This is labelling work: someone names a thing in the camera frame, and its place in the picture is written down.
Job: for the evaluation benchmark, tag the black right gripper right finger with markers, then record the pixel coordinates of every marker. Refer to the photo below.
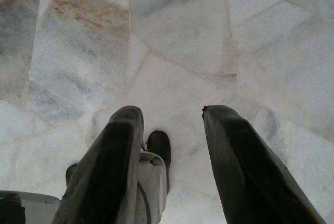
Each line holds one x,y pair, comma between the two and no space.
242,177

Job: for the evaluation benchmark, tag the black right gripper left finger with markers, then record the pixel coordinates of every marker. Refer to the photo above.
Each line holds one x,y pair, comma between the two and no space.
104,177

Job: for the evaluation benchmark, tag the robot right leg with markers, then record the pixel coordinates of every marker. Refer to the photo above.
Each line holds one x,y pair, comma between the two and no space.
152,177

